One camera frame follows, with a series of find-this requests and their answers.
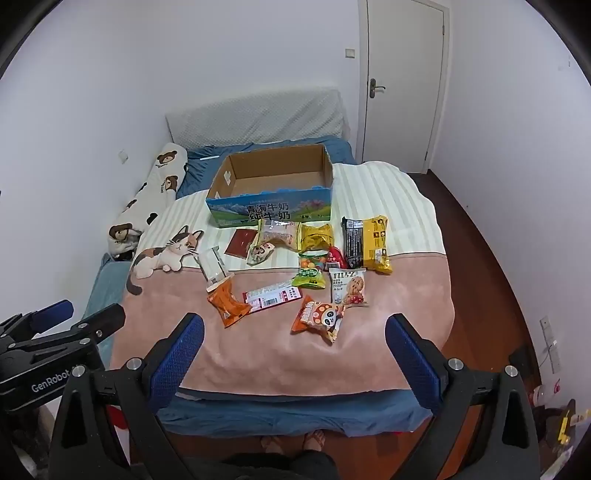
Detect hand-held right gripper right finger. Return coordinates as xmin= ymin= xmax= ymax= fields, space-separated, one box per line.
xmin=385 ymin=313 xmax=541 ymax=480

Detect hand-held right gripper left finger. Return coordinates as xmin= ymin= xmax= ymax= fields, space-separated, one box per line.
xmin=48 ymin=313 xmax=205 ymax=480

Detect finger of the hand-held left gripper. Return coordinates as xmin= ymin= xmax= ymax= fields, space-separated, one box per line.
xmin=0 ymin=300 xmax=75 ymax=342
xmin=14 ymin=305 xmax=126 ymax=358

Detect plain orange snack packet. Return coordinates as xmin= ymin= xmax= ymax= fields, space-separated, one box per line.
xmin=207 ymin=279 xmax=252 ymax=328

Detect clear plastic snack packet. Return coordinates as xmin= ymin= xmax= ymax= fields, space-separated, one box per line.
xmin=198 ymin=247 xmax=232 ymax=289

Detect white cookie packet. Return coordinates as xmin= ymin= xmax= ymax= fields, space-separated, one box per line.
xmin=329 ymin=268 xmax=370 ymax=308

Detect orange panda snack packet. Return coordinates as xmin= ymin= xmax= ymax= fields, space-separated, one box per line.
xmin=291 ymin=295 xmax=346 ymax=343

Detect red white packet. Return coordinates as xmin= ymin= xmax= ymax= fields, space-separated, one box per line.
xmin=243 ymin=282 xmax=302 ymax=313

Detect large yellow black packet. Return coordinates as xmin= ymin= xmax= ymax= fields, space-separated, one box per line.
xmin=341 ymin=215 xmax=394 ymax=276

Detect dark red packet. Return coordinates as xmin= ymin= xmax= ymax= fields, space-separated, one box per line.
xmin=225 ymin=228 xmax=257 ymax=258

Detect small cartoon snack packet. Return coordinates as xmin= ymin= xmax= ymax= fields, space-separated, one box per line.
xmin=246 ymin=243 xmax=277 ymax=266

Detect green candy packet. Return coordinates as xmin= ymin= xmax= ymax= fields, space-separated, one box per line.
xmin=291 ymin=251 xmax=329 ymax=289

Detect beige bread packet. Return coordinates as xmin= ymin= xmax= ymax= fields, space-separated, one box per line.
xmin=257 ymin=219 xmax=300 ymax=250

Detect gold yellow snack packet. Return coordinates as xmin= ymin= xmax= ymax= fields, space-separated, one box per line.
xmin=298 ymin=222 xmax=334 ymax=252

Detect blue printed cardboard box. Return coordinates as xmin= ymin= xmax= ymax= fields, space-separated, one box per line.
xmin=205 ymin=143 xmax=334 ymax=229

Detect light blue cloth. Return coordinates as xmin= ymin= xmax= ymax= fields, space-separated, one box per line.
xmin=82 ymin=256 xmax=132 ymax=324

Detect blue bedsheet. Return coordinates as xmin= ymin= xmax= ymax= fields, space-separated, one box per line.
xmin=154 ymin=137 xmax=435 ymax=437

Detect person's left foot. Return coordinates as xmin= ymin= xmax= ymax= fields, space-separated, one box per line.
xmin=260 ymin=434 xmax=286 ymax=457

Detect person's foot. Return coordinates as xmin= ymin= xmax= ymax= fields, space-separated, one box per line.
xmin=301 ymin=429 xmax=327 ymax=455
xmin=260 ymin=434 xmax=286 ymax=457

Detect person's right foot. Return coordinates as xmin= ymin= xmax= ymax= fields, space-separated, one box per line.
xmin=301 ymin=429 xmax=327 ymax=455

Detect bear print long pillow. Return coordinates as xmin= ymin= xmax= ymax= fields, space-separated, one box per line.
xmin=108 ymin=142 xmax=189 ymax=259

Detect white power strip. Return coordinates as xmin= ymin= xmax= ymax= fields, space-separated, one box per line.
xmin=539 ymin=316 xmax=562 ymax=374

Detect person's dark trousers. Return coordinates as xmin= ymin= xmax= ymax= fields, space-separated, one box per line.
xmin=222 ymin=450 xmax=340 ymax=480

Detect white door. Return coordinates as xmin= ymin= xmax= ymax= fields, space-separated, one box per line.
xmin=359 ymin=0 xmax=451 ymax=175

